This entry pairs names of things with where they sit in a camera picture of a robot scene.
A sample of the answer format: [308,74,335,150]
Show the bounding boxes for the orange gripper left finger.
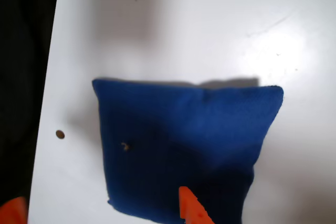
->
[0,196,29,224]

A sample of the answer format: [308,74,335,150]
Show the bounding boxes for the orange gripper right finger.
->
[178,186,215,224]

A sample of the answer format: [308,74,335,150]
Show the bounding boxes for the blue bean bag with speck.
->
[91,77,285,224]

